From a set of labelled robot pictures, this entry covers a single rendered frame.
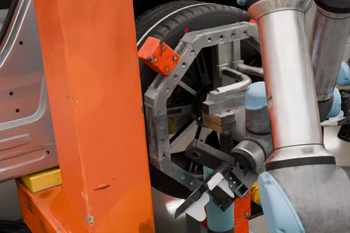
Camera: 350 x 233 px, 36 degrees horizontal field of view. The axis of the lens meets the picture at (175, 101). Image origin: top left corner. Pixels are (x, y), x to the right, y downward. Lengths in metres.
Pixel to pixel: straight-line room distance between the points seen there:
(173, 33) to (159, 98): 0.21
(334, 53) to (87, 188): 0.59
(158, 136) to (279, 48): 0.73
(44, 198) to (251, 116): 0.72
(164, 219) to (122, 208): 1.59
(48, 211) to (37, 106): 0.31
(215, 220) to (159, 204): 1.30
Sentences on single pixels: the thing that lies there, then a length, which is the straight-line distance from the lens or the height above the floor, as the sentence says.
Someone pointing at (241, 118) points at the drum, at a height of 0.88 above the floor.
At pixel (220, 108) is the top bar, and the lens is 1.45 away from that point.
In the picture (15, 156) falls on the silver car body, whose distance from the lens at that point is 1.68.
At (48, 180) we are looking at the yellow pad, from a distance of 1.75.
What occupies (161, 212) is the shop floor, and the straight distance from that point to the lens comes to 2.89.
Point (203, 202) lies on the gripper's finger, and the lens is 1.23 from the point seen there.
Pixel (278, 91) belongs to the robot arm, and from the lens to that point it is 0.93.
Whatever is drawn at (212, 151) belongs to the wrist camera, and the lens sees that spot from 1.23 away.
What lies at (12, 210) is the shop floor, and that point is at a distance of 3.16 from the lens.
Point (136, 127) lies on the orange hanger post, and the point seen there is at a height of 1.02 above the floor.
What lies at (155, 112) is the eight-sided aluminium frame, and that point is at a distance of 1.57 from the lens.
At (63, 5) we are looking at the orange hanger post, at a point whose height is 1.31.
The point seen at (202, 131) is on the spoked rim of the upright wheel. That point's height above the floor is 0.77.
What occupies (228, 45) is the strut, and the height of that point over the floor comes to 1.07.
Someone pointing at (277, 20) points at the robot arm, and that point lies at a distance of 0.96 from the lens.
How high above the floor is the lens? 1.45
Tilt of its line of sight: 19 degrees down
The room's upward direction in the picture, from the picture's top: 4 degrees counter-clockwise
